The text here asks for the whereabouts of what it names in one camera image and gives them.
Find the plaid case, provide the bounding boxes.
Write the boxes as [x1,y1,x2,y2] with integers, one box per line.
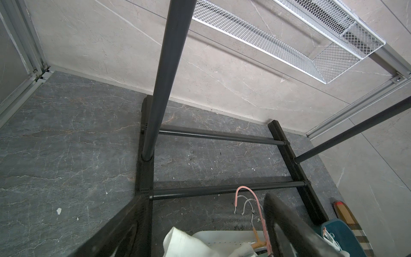
[333,201,375,257]

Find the black clothes rack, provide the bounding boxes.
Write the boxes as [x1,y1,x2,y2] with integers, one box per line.
[134,0,411,257]

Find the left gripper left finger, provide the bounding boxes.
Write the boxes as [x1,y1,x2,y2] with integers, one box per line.
[69,196,151,257]

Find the clothespins in tray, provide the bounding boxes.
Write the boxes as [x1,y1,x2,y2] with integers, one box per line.
[322,227,342,252]

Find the pink wire hanger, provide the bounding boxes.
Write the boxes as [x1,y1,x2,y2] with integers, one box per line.
[233,185,274,256]

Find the spare wire hangers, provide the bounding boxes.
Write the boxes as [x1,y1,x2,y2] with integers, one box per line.
[233,195,261,227]

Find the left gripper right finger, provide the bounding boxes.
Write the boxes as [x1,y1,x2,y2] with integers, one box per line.
[263,193,342,257]

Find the white garment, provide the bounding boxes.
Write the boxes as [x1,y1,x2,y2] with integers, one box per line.
[163,227,257,257]

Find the teal clothespin tray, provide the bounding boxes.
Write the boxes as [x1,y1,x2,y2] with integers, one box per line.
[316,218,367,257]

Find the white laundry basket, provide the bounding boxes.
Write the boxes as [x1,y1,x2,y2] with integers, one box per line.
[193,230,258,257]

